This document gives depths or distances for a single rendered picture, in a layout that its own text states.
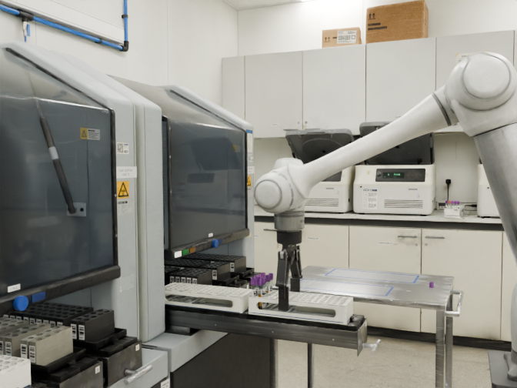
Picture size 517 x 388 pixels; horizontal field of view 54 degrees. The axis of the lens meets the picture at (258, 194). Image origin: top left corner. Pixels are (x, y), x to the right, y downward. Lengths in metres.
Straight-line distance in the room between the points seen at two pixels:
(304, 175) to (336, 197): 2.52
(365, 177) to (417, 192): 0.38
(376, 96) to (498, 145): 2.87
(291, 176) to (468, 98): 0.45
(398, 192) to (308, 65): 1.28
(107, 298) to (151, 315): 0.19
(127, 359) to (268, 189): 0.55
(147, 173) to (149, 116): 0.17
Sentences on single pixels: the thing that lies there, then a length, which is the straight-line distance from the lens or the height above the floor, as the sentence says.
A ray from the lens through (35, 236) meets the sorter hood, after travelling 1.19.
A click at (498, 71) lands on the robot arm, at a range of 1.22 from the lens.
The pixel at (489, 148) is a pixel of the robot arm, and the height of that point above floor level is 1.29.
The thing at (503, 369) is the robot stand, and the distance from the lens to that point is 1.60.
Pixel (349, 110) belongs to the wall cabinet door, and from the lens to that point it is 4.11.
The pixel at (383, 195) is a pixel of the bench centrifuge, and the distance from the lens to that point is 3.76.
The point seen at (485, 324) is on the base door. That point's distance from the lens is 3.86.
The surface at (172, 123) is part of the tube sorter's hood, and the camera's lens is 1.62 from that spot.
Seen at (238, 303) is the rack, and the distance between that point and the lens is 1.56.
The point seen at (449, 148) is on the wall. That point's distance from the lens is 4.34.
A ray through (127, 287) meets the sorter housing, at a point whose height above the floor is 0.92.
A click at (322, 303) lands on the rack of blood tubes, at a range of 1.47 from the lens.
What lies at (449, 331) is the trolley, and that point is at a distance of 2.18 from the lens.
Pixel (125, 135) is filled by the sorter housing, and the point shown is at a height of 1.34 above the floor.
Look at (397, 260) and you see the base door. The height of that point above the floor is 0.58.
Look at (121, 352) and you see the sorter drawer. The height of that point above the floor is 0.80.
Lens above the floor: 1.25
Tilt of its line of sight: 3 degrees down
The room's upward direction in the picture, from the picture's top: straight up
